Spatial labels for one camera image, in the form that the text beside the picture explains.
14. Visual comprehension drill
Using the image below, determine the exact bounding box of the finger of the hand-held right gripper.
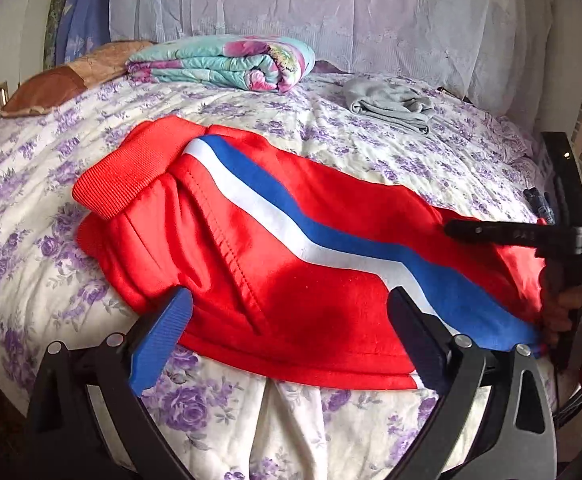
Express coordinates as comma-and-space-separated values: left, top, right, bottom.
443, 219, 582, 256

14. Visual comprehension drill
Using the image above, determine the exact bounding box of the folded floral quilt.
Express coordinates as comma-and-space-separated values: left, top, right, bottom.
125, 35, 317, 93

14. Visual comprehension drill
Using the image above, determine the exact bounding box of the blue printed cloth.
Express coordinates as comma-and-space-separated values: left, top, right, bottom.
54, 0, 117, 66

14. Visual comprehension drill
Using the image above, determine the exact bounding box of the red sweater blue white stripe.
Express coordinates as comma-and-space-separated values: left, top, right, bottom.
71, 115, 552, 392

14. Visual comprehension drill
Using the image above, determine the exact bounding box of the white lace mosquito net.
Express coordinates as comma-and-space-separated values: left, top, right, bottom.
108, 0, 554, 116

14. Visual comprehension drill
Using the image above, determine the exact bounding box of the grey garment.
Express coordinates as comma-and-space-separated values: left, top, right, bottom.
343, 76, 437, 136

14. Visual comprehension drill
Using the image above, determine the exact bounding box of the purple floral bedspread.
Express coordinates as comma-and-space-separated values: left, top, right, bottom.
0, 67, 572, 480

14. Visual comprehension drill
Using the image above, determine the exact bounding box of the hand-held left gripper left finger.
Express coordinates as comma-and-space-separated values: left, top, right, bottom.
25, 287, 194, 480

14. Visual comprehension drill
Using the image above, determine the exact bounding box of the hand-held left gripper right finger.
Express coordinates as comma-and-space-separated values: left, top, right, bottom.
387, 286, 558, 480

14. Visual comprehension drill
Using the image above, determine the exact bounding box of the brown pillow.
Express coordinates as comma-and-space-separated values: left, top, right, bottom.
0, 40, 154, 119

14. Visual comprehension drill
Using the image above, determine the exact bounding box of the person's right hand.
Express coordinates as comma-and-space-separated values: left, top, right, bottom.
540, 267, 569, 347

